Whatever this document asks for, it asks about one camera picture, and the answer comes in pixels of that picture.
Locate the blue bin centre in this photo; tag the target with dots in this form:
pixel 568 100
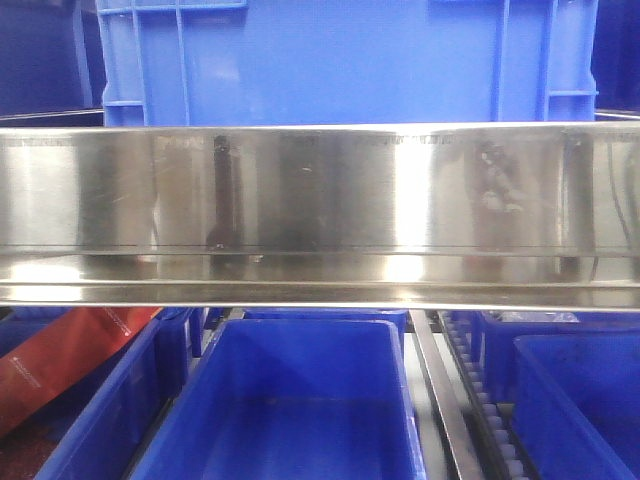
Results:
pixel 292 399

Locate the blue bin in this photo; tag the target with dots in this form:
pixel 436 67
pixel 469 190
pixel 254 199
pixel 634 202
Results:
pixel 93 429
pixel 292 399
pixel 576 408

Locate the large blue crate upper shelf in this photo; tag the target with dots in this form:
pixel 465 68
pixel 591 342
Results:
pixel 178 63

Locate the blue bin left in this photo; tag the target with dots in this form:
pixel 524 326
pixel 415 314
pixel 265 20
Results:
pixel 93 429

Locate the blue bin right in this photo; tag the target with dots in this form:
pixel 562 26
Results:
pixel 576 408

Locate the red packaging bag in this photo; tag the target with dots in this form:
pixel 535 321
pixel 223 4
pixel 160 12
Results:
pixel 63 353

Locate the stainless steel shelf rail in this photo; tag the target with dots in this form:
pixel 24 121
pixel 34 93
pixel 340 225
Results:
pixel 516 216

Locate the roller track rail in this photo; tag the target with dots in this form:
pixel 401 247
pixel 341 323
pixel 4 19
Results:
pixel 463 434

